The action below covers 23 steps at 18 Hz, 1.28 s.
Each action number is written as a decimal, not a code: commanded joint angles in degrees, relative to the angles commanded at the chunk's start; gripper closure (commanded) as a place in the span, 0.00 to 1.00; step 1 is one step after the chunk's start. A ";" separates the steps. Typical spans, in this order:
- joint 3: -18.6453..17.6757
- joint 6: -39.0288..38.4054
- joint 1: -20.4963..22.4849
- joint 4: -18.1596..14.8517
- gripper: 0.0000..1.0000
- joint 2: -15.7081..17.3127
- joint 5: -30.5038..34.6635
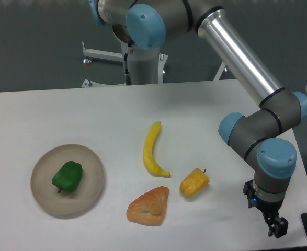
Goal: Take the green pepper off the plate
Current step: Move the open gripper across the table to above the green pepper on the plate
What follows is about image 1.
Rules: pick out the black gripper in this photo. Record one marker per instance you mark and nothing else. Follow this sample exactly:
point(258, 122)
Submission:
point(269, 204)

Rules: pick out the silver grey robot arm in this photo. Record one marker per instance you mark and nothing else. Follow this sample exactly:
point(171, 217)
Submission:
point(144, 26)

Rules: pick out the yellow bell pepper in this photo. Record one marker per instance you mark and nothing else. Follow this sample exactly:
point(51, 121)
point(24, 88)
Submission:
point(194, 183)

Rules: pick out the green bell pepper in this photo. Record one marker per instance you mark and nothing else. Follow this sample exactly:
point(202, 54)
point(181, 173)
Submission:
point(68, 177)

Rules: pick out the beige round plate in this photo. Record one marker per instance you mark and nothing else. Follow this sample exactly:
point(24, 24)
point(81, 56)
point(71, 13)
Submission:
point(58, 202)

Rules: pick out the orange triangular pastry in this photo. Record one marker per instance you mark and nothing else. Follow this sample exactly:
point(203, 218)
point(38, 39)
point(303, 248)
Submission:
point(150, 208)

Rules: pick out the yellow banana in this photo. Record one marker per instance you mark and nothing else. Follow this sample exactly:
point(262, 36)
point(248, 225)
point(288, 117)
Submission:
point(148, 158)

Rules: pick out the white robot stand frame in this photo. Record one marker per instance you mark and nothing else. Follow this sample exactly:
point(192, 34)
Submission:
point(139, 66)

